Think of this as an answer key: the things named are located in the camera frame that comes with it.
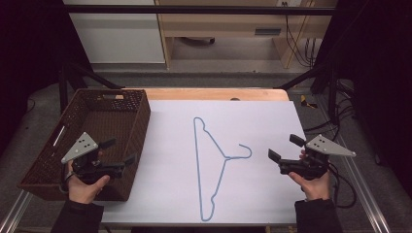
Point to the dark curtain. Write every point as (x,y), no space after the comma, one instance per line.
(375,64)
(29,45)

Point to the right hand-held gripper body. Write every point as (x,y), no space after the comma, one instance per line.
(327,146)

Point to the person's right hand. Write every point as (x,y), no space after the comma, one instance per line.
(315,189)

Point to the yellow and black tool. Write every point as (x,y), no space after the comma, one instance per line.
(306,103)

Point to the wooden table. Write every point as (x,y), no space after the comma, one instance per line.
(194,94)

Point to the brown wicker basket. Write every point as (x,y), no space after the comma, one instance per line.
(107,119)

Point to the white table mat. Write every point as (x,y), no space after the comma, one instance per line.
(259,194)

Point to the light wooden desk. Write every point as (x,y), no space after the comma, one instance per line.
(226,24)

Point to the person's left hand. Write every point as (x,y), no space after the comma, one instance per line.
(83,192)

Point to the aluminium rail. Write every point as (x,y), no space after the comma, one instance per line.
(366,191)
(14,212)

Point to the white cabinet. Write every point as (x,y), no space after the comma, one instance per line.
(120,35)

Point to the black frame strut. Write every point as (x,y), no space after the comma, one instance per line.
(87,75)
(307,76)

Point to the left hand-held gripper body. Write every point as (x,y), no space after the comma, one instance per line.
(80,147)

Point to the black horizontal frame bar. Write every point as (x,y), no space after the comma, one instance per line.
(194,9)

